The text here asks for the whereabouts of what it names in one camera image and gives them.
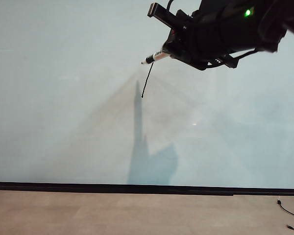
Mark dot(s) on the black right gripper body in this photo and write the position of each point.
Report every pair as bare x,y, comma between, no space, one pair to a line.
201,44

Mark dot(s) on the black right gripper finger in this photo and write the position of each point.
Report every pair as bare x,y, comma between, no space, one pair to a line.
186,61
170,46

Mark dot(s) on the black and white marker pen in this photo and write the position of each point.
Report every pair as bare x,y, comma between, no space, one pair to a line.
154,58

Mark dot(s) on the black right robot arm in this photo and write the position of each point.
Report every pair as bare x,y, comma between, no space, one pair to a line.
259,27

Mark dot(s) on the large white whiteboard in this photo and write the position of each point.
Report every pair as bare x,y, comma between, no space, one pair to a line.
63,98

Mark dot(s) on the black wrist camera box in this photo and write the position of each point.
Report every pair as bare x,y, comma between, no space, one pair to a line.
159,11

